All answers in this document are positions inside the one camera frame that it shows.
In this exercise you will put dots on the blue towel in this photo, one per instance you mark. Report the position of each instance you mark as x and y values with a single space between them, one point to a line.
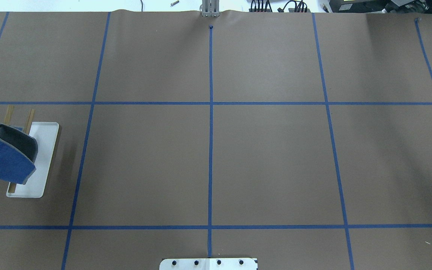
18 152

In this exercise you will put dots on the white towel rack base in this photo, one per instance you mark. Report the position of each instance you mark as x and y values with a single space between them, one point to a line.
46 134

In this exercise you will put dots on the wooden towel rack bars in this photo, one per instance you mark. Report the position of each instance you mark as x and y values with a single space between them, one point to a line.
26 130

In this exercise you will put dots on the black adapter box upper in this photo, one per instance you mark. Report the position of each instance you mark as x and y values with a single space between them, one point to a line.
260 6

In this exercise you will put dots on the black adapter box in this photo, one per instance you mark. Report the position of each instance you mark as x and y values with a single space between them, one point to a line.
299 7
260 6

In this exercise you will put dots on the black adapter box lower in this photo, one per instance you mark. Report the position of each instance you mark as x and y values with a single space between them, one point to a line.
299 7

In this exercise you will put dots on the aluminium frame post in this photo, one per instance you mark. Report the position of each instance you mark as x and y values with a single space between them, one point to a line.
210 8

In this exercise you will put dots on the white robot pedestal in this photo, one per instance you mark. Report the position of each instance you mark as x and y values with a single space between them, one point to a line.
209 264

